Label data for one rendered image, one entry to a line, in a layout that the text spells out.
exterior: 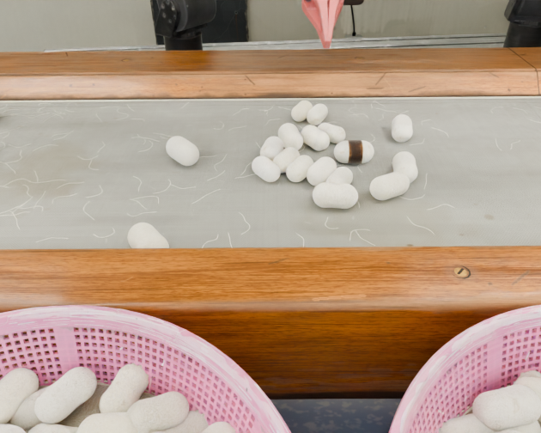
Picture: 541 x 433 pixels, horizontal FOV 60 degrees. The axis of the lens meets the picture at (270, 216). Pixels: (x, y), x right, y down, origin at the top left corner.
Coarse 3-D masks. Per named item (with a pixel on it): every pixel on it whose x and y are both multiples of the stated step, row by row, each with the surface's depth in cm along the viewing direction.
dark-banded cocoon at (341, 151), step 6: (342, 144) 43; (348, 144) 43; (366, 144) 43; (336, 150) 43; (342, 150) 43; (348, 150) 43; (366, 150) 43; (372, 150) 43; (336, 156) 43; (342, 156) 43; (348, 156) 43; (366, 156) 43; (372, 156) 43; (342, 162) 44
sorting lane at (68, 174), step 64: (0, 128) 51; (64, 128) 51; (128, 128) 50; (192, 128) 50; (256, 128) 50; (384, 128) 50; (448, 128) 50; (512, 128) 50; (0, 192) 41; (64, 192) 41; (128, 192) 40; (192, 192) 40; (256, 192) 40; (448, 192) 40; (512, 192) 40
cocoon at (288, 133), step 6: (282, 126) 46; (288, 126) 46; (294, 126) 46; (282, 132) 46; (288, 132) 45; (294, 132) 45; (282, 138) 46; (288, 138) 45; (294, 138) 45; (300, 138) 45; (288, 144) 45; (294, 144) 45; (300, 144) 45
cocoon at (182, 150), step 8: (176, 136) 44; (168, 144) 44; (176, 144) 43; (184, 144) 43; (192, 144) 43; (168, 152) 44; (176, 152) 43; (184, 152) 42; (192, 152) 43; (176, 160) 44; (184, 160) 43; (192, 160) 43
